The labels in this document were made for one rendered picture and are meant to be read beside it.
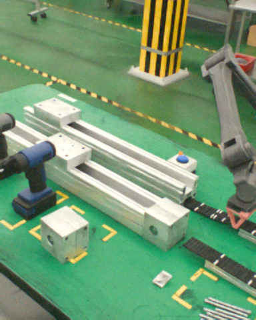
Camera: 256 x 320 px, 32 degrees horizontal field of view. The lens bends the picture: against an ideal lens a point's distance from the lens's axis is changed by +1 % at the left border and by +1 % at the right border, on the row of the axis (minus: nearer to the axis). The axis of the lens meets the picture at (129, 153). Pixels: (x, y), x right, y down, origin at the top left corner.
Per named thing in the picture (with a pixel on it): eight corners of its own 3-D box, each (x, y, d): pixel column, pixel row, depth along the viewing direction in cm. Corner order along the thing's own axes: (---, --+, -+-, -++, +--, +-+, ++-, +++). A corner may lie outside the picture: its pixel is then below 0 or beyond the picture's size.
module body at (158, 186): (195, 197, 151) (199, 176, 147) (178, 209, 144) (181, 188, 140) (43, 119, 194) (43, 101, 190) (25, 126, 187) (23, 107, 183)
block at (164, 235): (190, 231, 135) (194, 207, 130) (165, 251, 127) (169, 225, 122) (166, 218, 140) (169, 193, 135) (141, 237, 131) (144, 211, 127)
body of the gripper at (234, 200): (225, 205, 131) (230, 184, 127) (242, 191, 137) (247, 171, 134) (245, 215, 127) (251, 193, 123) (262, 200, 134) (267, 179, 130)
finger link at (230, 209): (221, 226, 135) (226, 201, 130) (233, 215, 140) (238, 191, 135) (241, 237, 131) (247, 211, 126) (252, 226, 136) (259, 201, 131)
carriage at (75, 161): (91, 165, 153) (91, 149, 150) (67, 177, 145) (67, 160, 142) (60, 149, 162) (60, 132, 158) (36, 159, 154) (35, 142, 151)
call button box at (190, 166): (195, 175, 163) (197, 160, 160) (180, 185, 157) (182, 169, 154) (177, 166, 168) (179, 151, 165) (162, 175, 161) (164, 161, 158)
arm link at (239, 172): (249, 139, 125) (222, 152, 129) (243, 158, 115) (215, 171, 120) (271, 173, 127) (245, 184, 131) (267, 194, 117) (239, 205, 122)
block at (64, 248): (95, 245, 127) (95, 219, 122) (63, 264, 120) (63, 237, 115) (73, 228, 133) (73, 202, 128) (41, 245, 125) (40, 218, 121)
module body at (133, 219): (161, 221, 138) (165, 199, 134) (141, 237, 131) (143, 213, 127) (7, 133, 181) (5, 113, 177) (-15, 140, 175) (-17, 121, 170)
